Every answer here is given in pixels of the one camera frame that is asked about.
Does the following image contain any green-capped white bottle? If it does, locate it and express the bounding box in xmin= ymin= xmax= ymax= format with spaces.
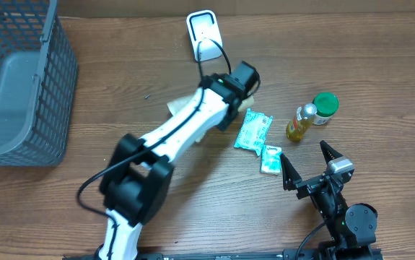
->
xmin=313 ymin=92 xmax=339 ymax=126

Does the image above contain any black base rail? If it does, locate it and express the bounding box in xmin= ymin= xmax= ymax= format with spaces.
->
xmin=136 ymin=249 xmax=384 ymax=260

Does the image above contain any small teal white box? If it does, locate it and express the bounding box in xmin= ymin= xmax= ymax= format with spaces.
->
xmin=260 ymin=145 xmax=282 ymax=175

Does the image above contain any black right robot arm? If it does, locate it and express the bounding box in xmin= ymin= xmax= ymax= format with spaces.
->
xmin=280 ymin=141 xmax=383 ymax=260

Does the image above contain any dark grey plastic basket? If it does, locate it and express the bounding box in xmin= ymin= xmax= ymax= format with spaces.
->
xmin=0 ymin=0 xmax=78 ymax=166

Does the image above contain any white barcode scanner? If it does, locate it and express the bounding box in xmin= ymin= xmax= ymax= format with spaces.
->
xmin=186 ymin=9 xmax=223 ymax=61

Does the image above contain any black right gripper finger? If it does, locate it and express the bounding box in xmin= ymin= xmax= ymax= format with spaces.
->
xmin=320 ymin=140 xmax=343 ymax=163
xmin=280 ymin=154 xmax=302 ymax=191

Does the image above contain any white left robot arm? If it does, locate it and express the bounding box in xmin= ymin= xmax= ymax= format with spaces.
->
xmin=95 ymin=61 xmax=260 ymax=259

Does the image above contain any yellow Vim dish soap bottle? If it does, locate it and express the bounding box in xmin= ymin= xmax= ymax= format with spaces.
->
xmin=286 ymin=103 xmax=317 ymax=142

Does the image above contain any cream brown bread bag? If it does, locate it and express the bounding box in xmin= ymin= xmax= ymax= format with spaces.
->
xmin=161 ymin=90 xmax=254 ymax=146

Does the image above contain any light teal snack packet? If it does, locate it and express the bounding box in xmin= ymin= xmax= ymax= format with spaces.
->
xmin=234 ymin=108 xmax=273 ymax=156

